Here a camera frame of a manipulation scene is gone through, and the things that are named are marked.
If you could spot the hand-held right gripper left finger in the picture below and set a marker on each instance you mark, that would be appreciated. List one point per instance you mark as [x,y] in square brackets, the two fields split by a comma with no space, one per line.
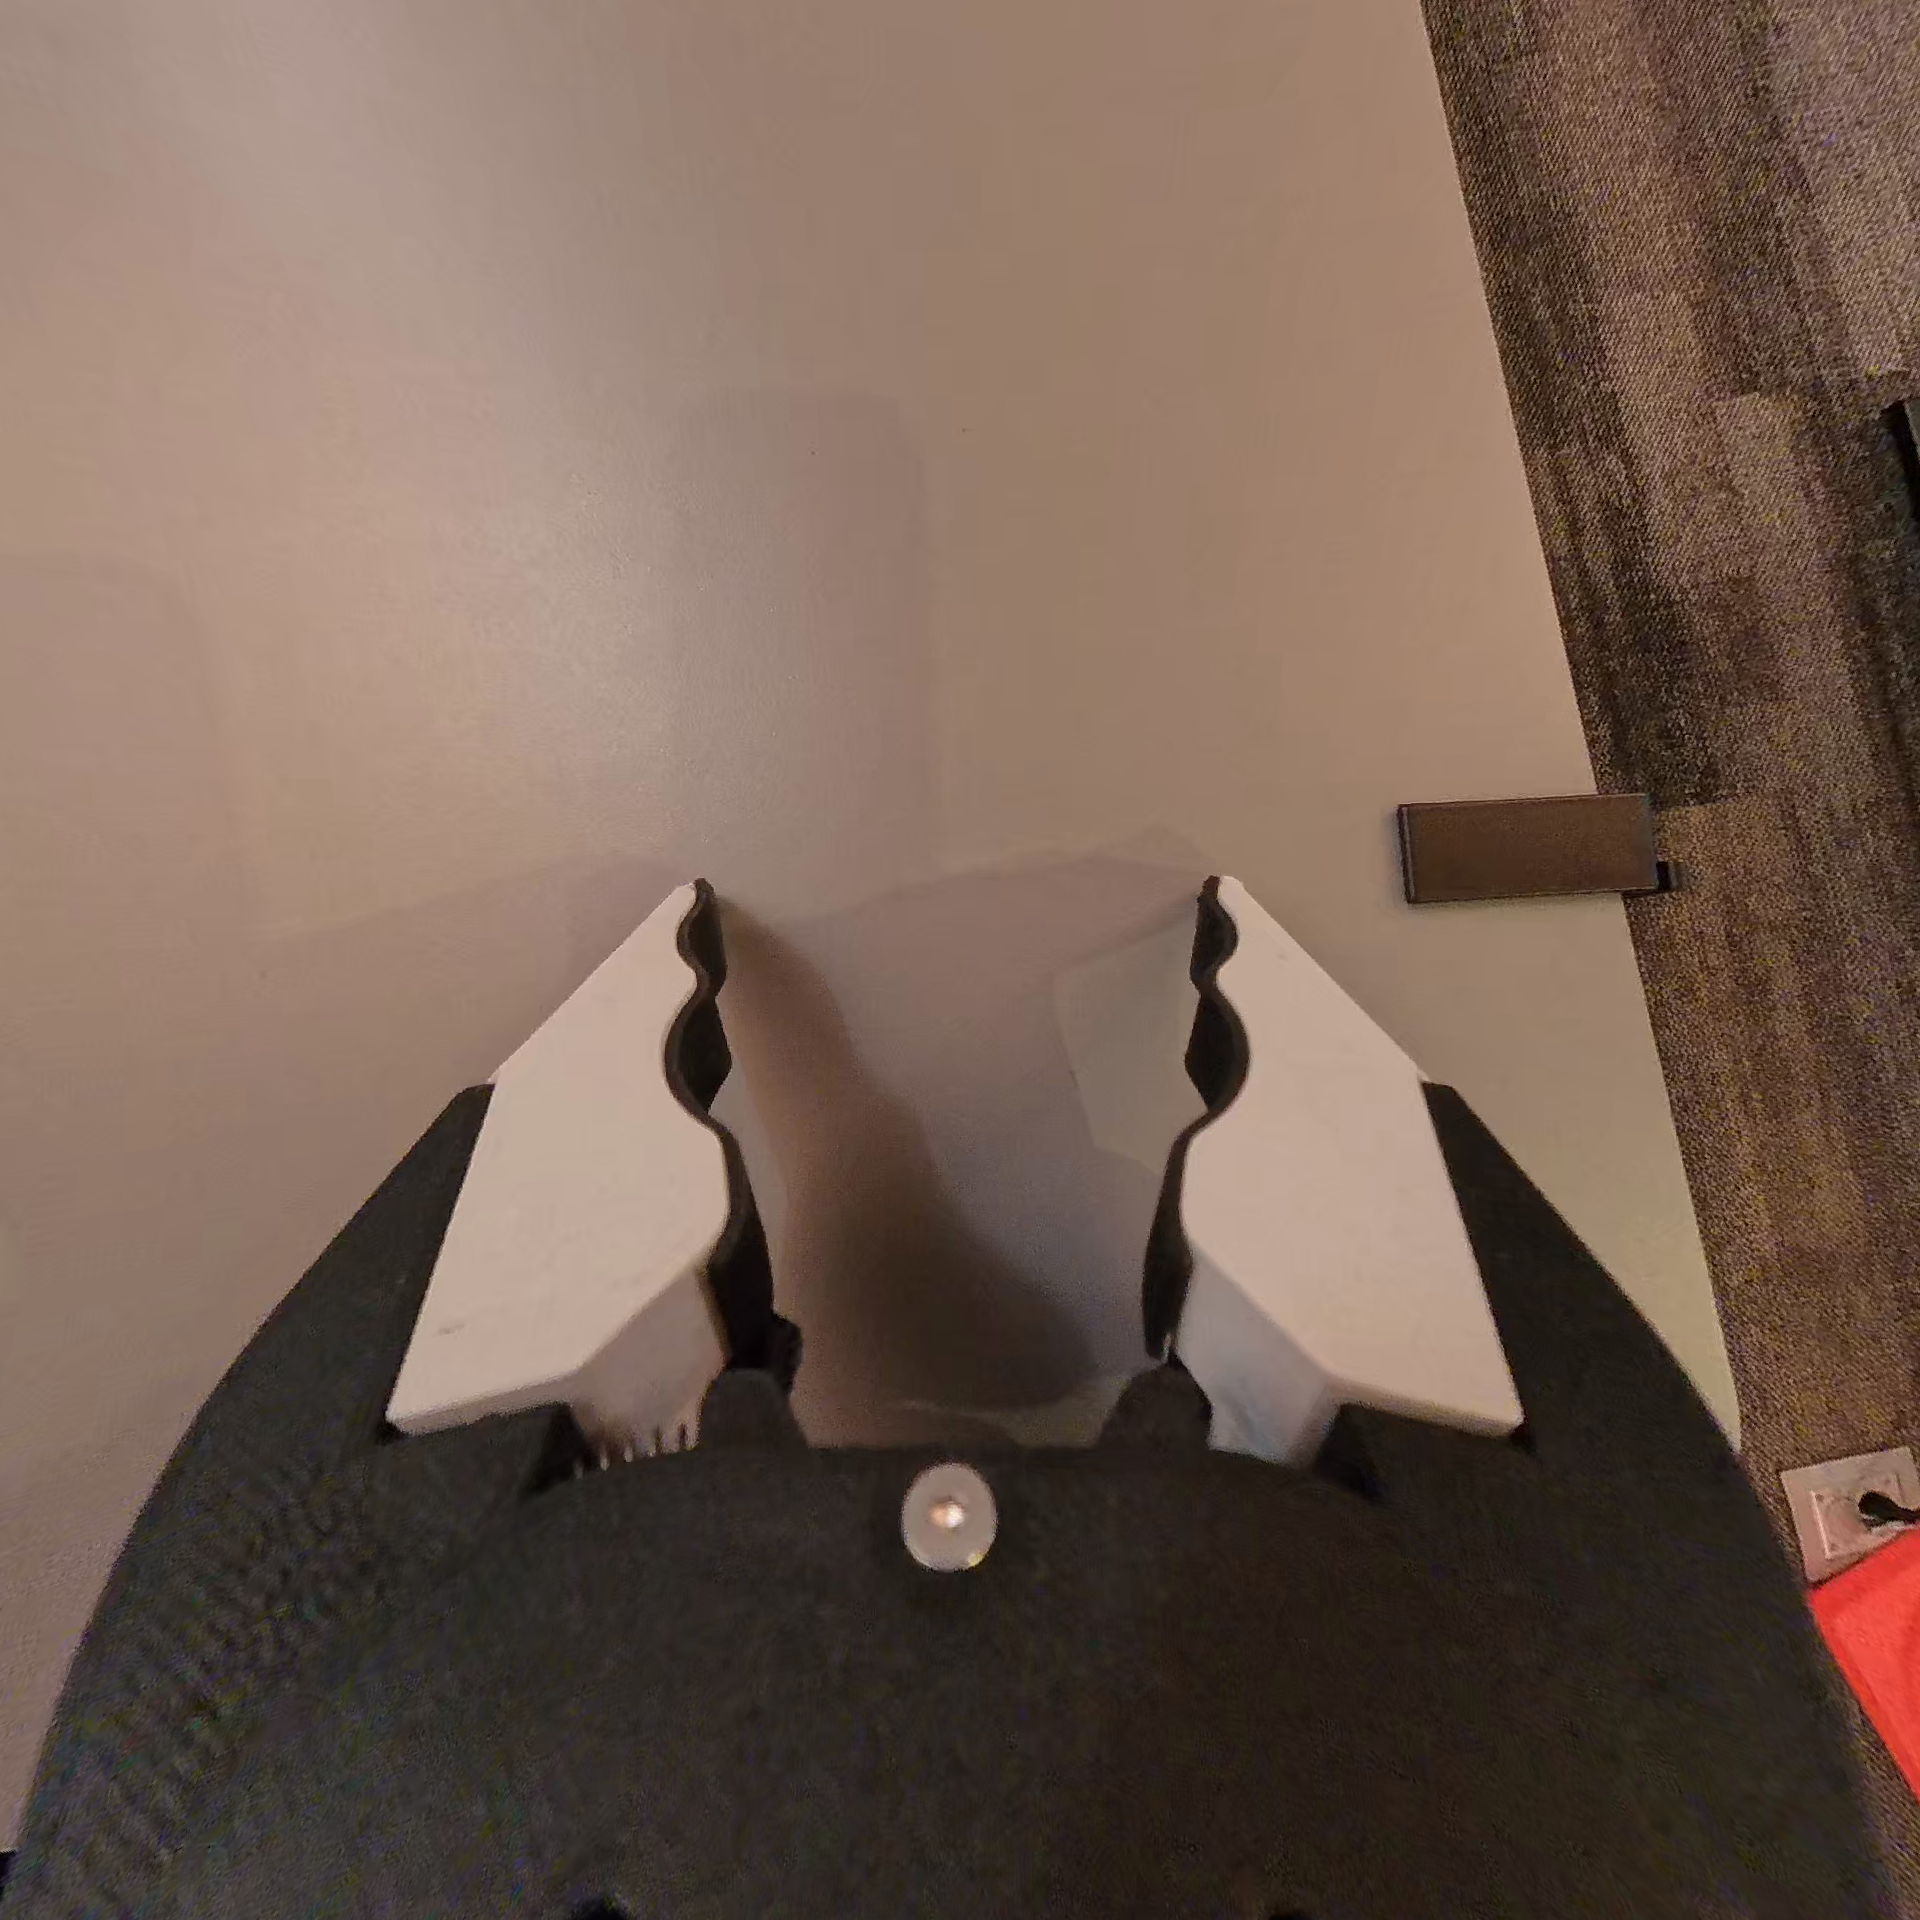
[571,1231]

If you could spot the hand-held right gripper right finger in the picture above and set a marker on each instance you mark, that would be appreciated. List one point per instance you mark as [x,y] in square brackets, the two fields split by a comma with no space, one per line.
[1336,1231]

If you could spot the white floor outlet plate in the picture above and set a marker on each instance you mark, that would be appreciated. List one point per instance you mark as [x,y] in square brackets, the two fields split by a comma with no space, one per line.
[1829,1508]

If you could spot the orange ridged plastic part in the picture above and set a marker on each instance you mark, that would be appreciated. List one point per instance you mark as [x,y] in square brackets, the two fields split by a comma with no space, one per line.
[1883,1635]

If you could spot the black desk frame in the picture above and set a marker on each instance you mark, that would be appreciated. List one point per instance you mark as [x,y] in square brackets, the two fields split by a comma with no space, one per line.
[1904,452]

